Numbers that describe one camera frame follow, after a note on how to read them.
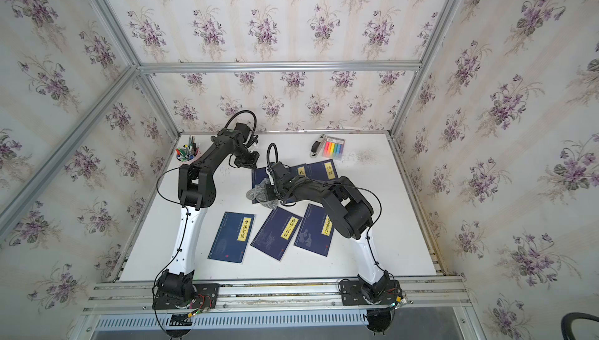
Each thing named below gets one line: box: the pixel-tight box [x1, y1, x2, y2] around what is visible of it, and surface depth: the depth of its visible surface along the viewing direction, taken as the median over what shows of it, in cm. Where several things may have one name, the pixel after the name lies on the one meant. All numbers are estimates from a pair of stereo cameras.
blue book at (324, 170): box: [305, 159, 339, 181], surface depth 106 cm
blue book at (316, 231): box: [293, 203, 335, 257], surface depth 88 cm
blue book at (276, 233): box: [250, 205, 303, 262], surface depth 88 cm
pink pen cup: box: [175, 135, 200, 163], surface depth 100 cm
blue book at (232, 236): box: [207, 211, 256, 264], surface depth 86 cm
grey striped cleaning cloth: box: [245, 177, 278, 210], surface depth 95 cm
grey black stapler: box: [309, 134, 327, 158], surface depth 113 cm
